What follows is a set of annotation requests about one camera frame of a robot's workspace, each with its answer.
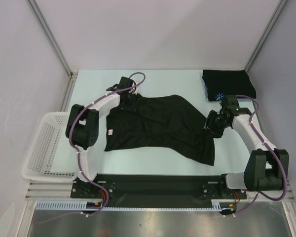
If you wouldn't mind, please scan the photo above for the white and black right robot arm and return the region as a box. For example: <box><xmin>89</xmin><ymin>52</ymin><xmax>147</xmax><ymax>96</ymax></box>
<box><xmin>204</xmin><ymin>95</ymin><xmax>289</xmax><ymax>200</ymax></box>

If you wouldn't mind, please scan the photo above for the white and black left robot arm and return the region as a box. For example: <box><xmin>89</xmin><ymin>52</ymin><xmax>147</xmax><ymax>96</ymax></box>
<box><xmin>65</xmin><ymin>72</ymin><xmax>146</xmax><ymax>198</ymax></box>

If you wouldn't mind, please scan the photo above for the folded black t shirt with logo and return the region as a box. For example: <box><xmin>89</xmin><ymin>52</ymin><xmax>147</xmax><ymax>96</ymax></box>
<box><xmin>202</xmin><ymin>70</ymin><xmax>257</xmax><ymax>102</ymax></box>

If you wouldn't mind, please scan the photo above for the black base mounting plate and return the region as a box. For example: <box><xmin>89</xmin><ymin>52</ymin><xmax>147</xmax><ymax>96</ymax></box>
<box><xmin>71</xmin><ymin>173</ymin><xmax>248</xmax><ymax>208</ymax></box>

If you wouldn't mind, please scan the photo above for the white plastic basket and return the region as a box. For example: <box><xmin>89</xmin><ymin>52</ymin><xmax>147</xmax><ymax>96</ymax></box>
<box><xmin>21</xmin><ymin>112</ymin><xmax>78</xmax><ymax>183</ymax></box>

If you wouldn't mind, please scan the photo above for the left vertical aluminium post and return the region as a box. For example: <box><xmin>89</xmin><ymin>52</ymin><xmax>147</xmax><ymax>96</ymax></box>
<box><xmin>27</xmin><ymin>0</ymin><xmax>74</xmax><ymax>77</ymax></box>

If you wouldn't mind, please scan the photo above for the vertical aluminium post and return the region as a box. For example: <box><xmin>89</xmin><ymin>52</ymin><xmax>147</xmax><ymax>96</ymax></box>
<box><xmin>244</xmin><ymin>0</ymin><xmax>288</xmax><ymax>73</ymax></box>
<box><xmin>27</xmin><ymin>0</ymin><xmax>74</xmax><ymax>77</ymax></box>

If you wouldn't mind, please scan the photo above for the right vertical aluminium post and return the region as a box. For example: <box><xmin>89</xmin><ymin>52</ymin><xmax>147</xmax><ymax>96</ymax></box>
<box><xmin>244</xmin><ymin>0</ymin><xmax>288</xmax><ymax>73</ymax></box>

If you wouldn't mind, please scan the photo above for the aluminium frame rail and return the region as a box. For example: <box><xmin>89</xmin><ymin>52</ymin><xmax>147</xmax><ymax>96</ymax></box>
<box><xmin>24</xmin><ymin>180</ymin><xmax>294</xmax><ymax>201</ymax></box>

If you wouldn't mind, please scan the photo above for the white slotted cable duct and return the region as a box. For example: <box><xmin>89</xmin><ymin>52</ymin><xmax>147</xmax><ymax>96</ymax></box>
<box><xmin>36</xmin><ymin>200</ymin><xmax>236</xmax><ymax>211</ymax></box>

